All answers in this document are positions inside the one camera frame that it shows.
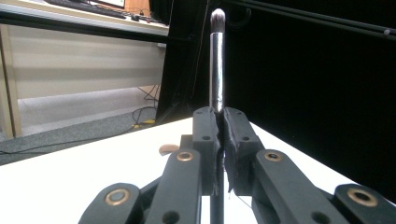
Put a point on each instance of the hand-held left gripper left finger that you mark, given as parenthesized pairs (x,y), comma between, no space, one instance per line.
(207,133)

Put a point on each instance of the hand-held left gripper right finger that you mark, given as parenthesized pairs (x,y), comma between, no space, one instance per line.
(239,140)

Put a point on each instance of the black makeup brush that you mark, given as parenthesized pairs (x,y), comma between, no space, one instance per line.
(216,62)

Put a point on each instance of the small brown disc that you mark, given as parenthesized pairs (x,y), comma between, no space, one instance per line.
(168,149)

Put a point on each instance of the yellow floor plug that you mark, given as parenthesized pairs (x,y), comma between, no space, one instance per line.
(144,123)

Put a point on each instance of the black curtain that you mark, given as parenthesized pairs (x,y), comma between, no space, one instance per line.
(311,93)

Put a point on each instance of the white table board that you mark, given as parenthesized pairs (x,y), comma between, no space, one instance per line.
(77,180)

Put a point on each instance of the black metal rod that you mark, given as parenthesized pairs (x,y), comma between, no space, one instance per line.
(311,21)

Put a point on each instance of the black keyboard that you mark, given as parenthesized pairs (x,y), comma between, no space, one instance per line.
(87,7)

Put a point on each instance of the wooden post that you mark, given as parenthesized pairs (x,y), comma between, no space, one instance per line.
(9,93)

